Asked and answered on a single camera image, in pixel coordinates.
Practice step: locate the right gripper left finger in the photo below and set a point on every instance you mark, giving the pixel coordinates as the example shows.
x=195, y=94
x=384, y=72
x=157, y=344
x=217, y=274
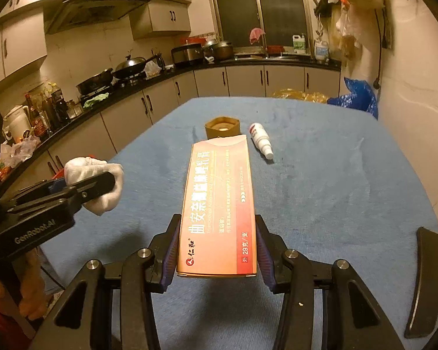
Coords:
x=164, y=247

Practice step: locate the black curved object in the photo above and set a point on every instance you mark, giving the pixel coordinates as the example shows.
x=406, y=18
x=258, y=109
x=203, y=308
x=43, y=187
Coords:
x=424, y=309

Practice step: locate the yellow plastic bag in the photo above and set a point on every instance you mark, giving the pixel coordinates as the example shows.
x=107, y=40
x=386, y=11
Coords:
x=314, y=97

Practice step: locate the white electric kettle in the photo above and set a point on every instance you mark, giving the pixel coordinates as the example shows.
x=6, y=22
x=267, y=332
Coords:
x=17, y=125

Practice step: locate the black frying pan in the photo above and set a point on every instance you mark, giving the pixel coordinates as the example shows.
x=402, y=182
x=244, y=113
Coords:
x=99, y=81

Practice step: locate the blue table cloth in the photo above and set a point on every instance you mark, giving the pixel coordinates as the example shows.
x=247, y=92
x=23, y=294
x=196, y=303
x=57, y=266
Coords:
x=338, y=187

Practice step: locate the range hood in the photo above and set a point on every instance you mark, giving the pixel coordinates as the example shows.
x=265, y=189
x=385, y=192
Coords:
x=75, y=13

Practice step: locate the clear plastic bags on counter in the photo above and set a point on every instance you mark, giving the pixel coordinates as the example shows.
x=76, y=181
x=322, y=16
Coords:
x=12, y=156

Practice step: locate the white spray bottle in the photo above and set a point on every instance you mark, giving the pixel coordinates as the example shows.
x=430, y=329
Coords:
x=261, y=140

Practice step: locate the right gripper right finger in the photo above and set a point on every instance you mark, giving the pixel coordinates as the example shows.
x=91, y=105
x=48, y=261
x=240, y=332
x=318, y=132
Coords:
x=270, y=250

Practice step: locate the hanging plastic bags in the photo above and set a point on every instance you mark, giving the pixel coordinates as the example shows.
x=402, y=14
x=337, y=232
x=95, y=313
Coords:
x=348, y=24

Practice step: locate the white tissue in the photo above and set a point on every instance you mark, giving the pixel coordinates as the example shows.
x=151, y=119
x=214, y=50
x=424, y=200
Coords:
x=102, y=182

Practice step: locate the blue plastic bag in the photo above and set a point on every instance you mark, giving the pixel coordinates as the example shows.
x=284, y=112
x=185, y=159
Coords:
x=360, y=97

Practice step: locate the green cloth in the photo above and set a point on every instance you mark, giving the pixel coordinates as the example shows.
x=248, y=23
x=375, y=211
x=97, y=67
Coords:
x=90, y=102

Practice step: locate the red label sauce bottle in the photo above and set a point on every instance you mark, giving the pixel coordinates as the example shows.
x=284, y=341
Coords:
x=37, y=123

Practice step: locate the wok with lid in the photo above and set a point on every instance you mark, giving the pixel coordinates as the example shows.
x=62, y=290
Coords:
x=138, y=68

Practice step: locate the rice cooker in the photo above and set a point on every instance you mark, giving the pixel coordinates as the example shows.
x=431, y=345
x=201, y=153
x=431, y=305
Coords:
x=187, y=55

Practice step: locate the operator hand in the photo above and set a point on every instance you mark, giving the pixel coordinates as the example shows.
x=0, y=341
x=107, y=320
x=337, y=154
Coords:
x=33, y=304

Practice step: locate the pink cloth on faucet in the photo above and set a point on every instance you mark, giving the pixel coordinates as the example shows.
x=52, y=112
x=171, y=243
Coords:
x=255, y=35

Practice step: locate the dark soy sauce bottle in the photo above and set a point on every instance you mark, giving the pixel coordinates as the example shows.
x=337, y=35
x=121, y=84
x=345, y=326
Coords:
x=60, y=105

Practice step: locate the white detergent jug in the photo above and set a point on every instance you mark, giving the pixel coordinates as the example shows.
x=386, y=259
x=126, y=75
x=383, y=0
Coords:
x=299, y=44

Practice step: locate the red white medicine box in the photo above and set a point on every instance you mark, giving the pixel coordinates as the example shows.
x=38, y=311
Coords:
x=217, y=236

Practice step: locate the steel cooking pot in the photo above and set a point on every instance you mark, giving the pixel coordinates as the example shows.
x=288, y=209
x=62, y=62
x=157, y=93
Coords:
x=220, y=51

